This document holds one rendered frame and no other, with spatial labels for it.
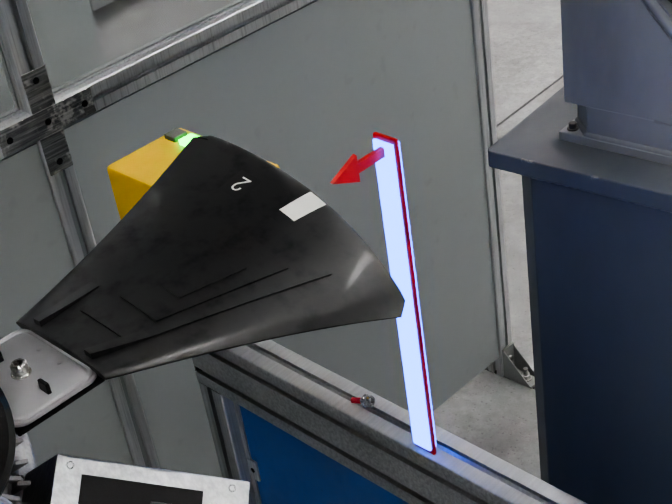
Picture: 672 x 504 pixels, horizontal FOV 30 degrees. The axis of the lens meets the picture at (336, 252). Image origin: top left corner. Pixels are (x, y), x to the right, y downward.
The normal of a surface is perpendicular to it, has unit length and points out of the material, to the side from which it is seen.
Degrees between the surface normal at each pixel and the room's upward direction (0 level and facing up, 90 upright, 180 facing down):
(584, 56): 90
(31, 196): 90
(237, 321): 16
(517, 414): 0
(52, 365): 0
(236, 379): 90
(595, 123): 90
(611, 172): 0
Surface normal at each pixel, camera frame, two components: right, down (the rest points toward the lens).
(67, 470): 0.45, -0.30
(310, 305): 0.20, -0.70
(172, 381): 0.70, 0.30
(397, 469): -0.70, 0.47
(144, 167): -0.14, -0.83
